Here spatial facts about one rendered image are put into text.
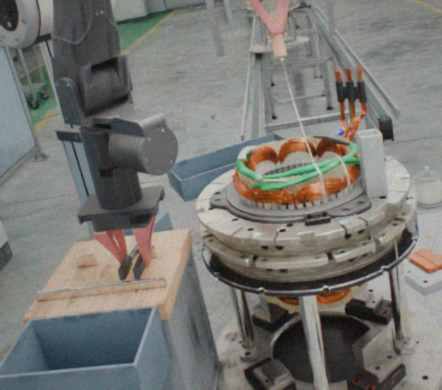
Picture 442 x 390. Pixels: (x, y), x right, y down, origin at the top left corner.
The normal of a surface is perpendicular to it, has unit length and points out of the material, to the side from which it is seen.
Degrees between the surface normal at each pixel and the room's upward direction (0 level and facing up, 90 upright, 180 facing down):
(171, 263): 0
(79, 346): 90
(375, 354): 90
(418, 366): 0
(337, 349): 0
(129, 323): 90
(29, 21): 108
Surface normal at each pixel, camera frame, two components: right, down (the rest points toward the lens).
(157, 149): 0.75, 0.14
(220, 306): -0.19, -0.92
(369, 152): 0.04, 0.35
